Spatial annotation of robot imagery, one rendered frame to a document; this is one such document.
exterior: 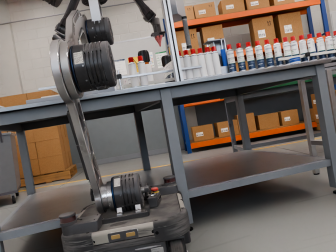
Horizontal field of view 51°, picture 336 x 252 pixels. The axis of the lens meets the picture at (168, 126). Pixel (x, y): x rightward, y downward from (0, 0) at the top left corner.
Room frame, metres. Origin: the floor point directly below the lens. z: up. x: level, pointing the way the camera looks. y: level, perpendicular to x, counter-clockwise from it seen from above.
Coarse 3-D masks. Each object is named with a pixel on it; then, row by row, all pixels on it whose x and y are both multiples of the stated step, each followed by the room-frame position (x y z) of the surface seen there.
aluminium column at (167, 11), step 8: (168, 0) 2.23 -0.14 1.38; (168, 8) 2.23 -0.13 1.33; (168, 16) 2.23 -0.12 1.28; (168, 24) 2.22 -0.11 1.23; (168, 32) 2.22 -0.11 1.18; (168, 40) 2.25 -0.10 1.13; (176, 48) 2.23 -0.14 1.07; (176, 56) 2.23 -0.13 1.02; (176, 64) 2.23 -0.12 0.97; (176, 72) 2.22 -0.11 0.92; (176, 80) 2.22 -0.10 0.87
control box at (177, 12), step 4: (172, 0) 2.23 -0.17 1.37; (176, 0) 2.24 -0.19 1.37; (180, 0) 2.32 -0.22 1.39; (172, 4) 2.23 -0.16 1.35; (176, 4) 2.23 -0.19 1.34; (180, 4) 2.30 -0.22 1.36; (172, 8) 2.23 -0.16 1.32; (176, 8) 2.22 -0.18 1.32; (180, 8) 2.29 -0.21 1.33; (172, 12) 2.23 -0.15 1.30; (176, 12) 2.22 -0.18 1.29; (180, 12) 2.28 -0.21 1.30; (184, 12) 2.36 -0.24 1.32; (172, 16) 2.27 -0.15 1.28; (176, 16) 2.28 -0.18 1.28; (180, 16) 2.30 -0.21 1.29; (176, 20) 2.38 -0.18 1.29
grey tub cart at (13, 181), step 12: (0, 132) 3.80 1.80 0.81; (0, 144) 3.83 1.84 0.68; (12, 144) 4.06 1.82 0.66; (0, 156) 3.83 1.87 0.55; (12, 156) 3.87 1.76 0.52; (0, 168) 3.83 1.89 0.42; (12, 168) 3.87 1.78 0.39; (0, 180) 3.83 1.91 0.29; (12, 180) 3.87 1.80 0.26; (0, 192) 3.83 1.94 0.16; (12, 192) 3.87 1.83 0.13
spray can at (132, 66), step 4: (128, 60) 2.32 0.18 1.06; (132, 60) 2.32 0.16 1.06; (128, 64) 2.31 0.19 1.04; (132, 64) 2.31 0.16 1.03; (128, 68) 2.32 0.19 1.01; (132, 68) 2.31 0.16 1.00; (132, 72) 2.31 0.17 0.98; (136, 72) 2.32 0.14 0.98; (136, 76) 2.32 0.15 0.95; (132, 80) 2.31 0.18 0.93; (136, 80) 2.31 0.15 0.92; (132, 84) 2.31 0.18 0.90; (136, 84) 2.31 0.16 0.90
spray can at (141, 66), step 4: (140, 56) 2.33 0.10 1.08; (140, 60) 2.33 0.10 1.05; (140, 64) 2.32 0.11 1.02; (144, 64) 2.33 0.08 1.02; (140, 68) 2.32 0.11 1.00; (144, 68) 2.32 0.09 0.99; (140, 72) 2.32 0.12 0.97; (144, 72) 2.32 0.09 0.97; (140, 76) 2.32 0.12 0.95; (144, 76) 2.32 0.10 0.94; (140, 80) 2.33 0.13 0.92; (144, 80) 2.32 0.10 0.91; (144, 84) 2.32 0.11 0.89
